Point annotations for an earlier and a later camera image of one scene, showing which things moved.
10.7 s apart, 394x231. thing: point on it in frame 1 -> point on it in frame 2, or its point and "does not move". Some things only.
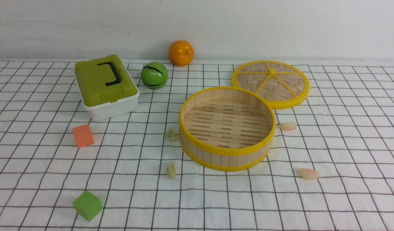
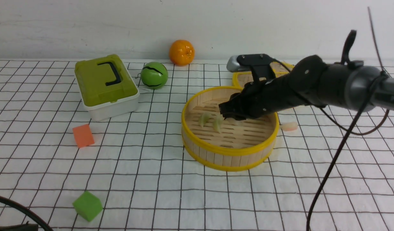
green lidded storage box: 106,88 does not move
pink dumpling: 288,126 does not move
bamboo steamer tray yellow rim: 226,129 does not move
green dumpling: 170,135 -> 203,118
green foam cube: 88,205 does not move
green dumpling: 171,170 -> 217,121
